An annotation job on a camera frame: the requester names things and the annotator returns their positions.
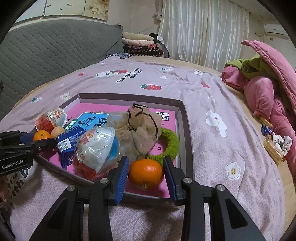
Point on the pink quilt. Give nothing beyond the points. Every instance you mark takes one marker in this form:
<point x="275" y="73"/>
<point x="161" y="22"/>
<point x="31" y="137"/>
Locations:
<point x="266" y="92"/>

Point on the biscuit stick packet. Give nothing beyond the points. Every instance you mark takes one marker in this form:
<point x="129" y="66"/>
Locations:
<point x="263" y="120"/>

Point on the green fuzzy scrunchie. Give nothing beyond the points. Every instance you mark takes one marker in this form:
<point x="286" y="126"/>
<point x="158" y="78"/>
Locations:
<point x="172" y="143"/>

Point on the beige folded blanket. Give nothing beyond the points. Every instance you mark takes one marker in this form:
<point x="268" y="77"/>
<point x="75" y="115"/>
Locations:
<point x="136" y="36"/>

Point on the black garment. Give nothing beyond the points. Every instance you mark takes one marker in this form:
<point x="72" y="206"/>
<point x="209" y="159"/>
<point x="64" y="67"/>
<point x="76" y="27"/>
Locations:
<point x="158" y="40"/>

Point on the blue snack packet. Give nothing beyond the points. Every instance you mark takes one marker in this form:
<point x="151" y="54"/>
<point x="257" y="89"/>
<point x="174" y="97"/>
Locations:
<point x="69" y="139"/>

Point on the wafer biscuit packet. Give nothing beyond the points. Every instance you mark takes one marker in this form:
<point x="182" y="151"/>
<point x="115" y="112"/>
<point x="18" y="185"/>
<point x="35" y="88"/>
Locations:
<point x="272" y="148"/>

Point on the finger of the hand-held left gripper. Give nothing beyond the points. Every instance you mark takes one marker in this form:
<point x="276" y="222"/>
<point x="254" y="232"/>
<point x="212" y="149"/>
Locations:
<point x="46" y="144"/>
<point x="11" y="139"/>

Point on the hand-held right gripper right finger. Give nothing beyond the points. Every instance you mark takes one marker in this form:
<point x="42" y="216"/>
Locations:
<point x="170" y="180"/>

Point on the beige sheer scrunchie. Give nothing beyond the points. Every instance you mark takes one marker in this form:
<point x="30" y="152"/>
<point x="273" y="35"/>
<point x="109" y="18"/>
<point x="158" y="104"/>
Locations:
<point x="138" y="136"/>

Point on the orange tangerine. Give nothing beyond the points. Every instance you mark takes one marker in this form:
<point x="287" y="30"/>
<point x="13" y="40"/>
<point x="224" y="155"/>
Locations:
<point x="41" y="135"/>
<point x="146" y="173"/>

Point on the dark patterned folded blanket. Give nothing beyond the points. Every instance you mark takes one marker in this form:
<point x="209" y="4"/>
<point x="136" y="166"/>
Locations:
<point x="143" y="50"/>

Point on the green blanket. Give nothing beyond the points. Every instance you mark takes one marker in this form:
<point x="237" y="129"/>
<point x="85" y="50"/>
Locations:
<point x="249" y="66"/>

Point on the grey shallow cardboard box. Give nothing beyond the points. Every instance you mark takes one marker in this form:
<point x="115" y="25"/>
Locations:
<point x="186" y="143"/>

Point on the red egg-shaped snack pack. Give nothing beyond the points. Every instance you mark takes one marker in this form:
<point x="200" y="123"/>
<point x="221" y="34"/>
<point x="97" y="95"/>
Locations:
<point x="97" y="148"/>
<point x="49" y="119"/>

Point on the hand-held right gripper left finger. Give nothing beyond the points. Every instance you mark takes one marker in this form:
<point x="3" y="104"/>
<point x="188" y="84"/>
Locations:
<point x="122" y="180"/>

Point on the white air conditioner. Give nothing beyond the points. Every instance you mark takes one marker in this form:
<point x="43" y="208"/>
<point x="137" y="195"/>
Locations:
<point x="275" y="29"/>

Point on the blue patterned cloth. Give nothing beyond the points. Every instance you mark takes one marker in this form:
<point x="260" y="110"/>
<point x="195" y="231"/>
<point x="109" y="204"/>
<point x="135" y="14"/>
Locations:
<point x="115" y="56"/>

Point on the white curtain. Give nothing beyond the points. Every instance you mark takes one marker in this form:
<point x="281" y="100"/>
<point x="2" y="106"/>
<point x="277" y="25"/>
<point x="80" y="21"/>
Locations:
<point x="203" y="32"/>

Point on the pink folded blanket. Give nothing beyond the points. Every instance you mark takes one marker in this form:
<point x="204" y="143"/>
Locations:
<point x="138" y="43"/>

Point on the floral wall painting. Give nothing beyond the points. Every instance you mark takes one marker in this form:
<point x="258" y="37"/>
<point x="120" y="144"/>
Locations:
<point x="69" y="8"/>

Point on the blue wrapped candy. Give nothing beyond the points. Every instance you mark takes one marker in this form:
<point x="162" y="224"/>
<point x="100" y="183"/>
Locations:
<point x="267" y="130"/>

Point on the walnut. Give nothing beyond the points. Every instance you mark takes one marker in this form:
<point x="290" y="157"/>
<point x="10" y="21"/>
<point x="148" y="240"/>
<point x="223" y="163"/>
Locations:
<point x="57" y="131"/>

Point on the grey quilted headboard cover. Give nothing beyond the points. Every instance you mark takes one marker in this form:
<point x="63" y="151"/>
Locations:
<point x="46" y="53"/>

